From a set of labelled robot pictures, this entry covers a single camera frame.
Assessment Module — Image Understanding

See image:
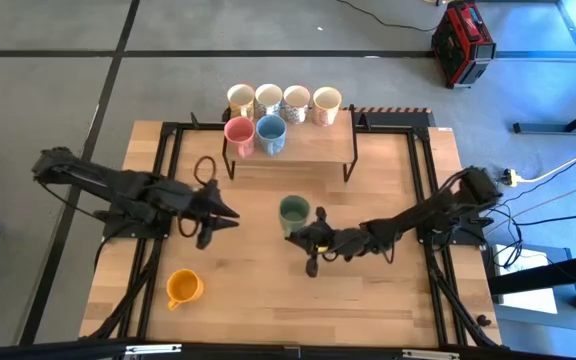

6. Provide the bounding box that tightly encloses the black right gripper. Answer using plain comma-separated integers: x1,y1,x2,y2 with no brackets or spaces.
284,205,369,279

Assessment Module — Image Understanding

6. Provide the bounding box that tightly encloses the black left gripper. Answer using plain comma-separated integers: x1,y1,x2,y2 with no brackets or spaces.
166,178,241,251

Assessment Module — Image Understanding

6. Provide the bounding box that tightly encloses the plain green mug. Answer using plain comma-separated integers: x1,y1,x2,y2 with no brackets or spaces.
278,194,312,239

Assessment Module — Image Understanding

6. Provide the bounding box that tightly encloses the plain pink mug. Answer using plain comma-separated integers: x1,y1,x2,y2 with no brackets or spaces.
223,116,258,159

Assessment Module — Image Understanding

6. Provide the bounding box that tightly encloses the light blue faceted mug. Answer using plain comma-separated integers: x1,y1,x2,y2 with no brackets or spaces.
255,114,288,157

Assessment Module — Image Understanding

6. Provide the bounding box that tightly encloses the yellow patterned white mug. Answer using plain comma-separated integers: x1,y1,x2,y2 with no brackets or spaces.
226,83,257,120

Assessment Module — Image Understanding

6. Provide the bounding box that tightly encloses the blue patterned white mug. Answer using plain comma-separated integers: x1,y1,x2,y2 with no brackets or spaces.
254,83,284,117

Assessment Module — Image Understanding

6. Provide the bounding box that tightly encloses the red floral patterned mug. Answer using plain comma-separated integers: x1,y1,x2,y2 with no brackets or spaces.
282,84,312,125

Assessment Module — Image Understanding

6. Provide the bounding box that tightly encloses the orange patterned white mug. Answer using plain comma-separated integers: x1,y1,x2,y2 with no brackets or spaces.
311,86,343,127

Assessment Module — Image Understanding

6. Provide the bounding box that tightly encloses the plain yellow mug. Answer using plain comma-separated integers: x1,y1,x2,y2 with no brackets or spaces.
165,268,205,312

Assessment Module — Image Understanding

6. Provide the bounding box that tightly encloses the wooden shelf with black legs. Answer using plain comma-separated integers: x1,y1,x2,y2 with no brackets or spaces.
221,102,360,184

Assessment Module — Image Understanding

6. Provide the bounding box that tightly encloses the black table beam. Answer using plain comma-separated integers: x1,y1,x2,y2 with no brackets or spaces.
487,252,576,296

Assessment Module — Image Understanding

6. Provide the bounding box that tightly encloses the red black power station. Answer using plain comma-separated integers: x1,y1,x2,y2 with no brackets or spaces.
430,0,497,90

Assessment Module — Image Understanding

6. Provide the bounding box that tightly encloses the black desk foot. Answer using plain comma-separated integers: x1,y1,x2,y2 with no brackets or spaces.
512,97,576,135

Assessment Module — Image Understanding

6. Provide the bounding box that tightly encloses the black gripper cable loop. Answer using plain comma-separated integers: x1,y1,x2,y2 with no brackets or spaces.
192,155,218,187

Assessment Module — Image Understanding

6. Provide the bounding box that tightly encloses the black aluminium table frame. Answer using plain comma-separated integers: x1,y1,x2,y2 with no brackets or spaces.
87,112,502,350

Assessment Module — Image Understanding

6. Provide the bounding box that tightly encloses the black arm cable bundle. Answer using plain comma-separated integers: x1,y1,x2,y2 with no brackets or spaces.
425,244,499,349
87,238,164,341

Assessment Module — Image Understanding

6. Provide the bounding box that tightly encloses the silver metal bracket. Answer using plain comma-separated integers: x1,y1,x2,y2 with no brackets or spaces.
124,343,183,356
401,349,460,360

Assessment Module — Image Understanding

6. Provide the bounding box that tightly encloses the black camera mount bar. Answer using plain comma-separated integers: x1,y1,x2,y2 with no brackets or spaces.
0,337,576,360

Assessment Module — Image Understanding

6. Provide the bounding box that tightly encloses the black floor cable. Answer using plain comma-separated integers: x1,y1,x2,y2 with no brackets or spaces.
337,0,439,33

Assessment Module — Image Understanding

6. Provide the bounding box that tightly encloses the thin black cable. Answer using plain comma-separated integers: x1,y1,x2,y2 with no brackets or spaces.
482,209,576,227

